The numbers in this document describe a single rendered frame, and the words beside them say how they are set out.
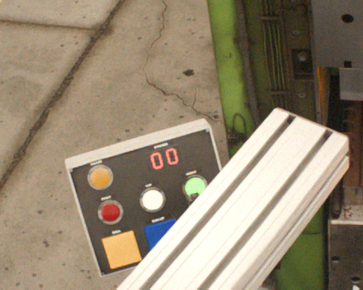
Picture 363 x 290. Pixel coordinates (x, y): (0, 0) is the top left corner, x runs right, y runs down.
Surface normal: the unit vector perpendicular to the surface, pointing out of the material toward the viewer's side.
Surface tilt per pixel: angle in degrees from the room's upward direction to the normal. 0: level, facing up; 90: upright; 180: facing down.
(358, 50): 90
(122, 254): 60
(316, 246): 90
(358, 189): 90
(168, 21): 0
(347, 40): 90
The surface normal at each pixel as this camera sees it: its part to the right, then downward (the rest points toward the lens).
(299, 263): -0.17, 0.74
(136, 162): 0.16, 0.26
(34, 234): -0.14, -0.68
